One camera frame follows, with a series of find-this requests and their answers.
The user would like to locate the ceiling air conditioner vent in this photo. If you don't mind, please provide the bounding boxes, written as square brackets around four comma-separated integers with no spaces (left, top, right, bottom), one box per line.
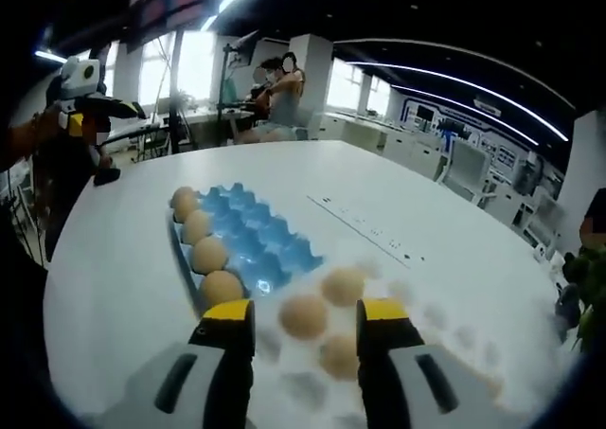
[472,95,504,116]

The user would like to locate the green plant in white pot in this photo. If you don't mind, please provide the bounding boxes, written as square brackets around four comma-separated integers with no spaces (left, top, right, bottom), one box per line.
[553,246,606,354]

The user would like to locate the white foam tray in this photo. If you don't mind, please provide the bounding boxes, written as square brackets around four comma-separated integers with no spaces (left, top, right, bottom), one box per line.
[255,256,536,429]

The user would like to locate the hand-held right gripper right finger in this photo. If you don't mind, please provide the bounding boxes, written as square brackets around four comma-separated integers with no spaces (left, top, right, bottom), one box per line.
[354,297,517,429]

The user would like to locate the white mesh office chair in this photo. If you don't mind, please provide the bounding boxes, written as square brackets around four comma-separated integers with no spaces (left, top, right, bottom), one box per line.
[437,139,496,206]

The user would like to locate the black tripod stand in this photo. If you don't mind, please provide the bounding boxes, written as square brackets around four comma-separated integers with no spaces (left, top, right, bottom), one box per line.
[215,30,261,149]

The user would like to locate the blue egg tray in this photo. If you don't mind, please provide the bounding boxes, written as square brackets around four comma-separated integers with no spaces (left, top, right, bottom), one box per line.
[164,185,326,321]

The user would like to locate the cluster of brown eggs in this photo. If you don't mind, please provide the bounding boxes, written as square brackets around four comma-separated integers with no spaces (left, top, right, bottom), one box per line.
[277,257,418,383]

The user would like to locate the person's left hand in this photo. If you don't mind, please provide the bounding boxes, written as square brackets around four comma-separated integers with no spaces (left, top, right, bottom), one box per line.
[30,109,62,141]

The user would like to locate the small black object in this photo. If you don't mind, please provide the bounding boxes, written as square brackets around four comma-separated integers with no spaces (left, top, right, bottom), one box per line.
[92,166,123,188]

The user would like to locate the ceiling light strip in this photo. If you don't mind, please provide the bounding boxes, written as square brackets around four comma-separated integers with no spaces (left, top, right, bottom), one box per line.
[203,0,266,30]

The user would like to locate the hanging display screens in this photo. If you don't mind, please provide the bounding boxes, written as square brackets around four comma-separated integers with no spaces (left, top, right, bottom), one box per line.
[127,0,214,40]

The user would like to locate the single brown egg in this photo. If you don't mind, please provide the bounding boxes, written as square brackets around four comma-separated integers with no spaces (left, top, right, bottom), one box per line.
[201,270,245,314]
[191,236,231,275]
[182,209,214,244]
[169,187,201,222]

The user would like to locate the white cabinet row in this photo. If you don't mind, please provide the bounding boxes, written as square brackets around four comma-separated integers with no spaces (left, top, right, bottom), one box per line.
[321,111,451,179]

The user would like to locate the blue wall display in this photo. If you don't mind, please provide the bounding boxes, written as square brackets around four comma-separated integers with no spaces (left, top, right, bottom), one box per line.
[400,92,569,174]

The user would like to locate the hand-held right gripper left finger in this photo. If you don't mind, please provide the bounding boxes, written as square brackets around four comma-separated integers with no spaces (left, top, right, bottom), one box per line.
[89,298,257,429]

